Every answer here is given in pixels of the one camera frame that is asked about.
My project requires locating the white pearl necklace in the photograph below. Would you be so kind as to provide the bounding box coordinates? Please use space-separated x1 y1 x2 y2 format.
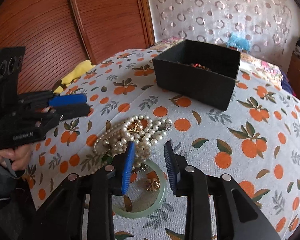
92 114 173 169

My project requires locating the black square jewelry box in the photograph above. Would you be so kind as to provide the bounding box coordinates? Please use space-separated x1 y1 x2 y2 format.
153 40 241 111

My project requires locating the red cord bracelet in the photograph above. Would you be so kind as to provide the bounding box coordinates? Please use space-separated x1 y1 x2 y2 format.
189 62 212 71

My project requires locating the person's left hand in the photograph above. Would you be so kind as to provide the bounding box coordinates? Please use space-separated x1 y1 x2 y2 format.
0 145 33 171

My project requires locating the pale green jade bangle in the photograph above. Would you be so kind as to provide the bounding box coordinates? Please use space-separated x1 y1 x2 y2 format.
113 160 167 219

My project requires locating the gold flower brooch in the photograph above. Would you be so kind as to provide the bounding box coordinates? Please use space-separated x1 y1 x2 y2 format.
146 178 160 191

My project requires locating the yellow plush toy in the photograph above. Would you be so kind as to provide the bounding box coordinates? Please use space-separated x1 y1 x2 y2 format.
52 60 94 94

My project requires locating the red-brown wooden wardrobe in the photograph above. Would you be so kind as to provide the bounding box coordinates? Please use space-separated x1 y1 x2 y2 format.
0 0 154 93

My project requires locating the orange-print white bedsheet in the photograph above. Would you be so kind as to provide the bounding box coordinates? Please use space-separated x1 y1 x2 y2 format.
25 49 300 239

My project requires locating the blue fluffy item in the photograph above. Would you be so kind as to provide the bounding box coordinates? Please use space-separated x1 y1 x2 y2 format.
226 33 251 52

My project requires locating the circle-pattern sheer curtain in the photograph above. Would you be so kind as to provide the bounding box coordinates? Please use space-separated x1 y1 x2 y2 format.
149 0 298 55

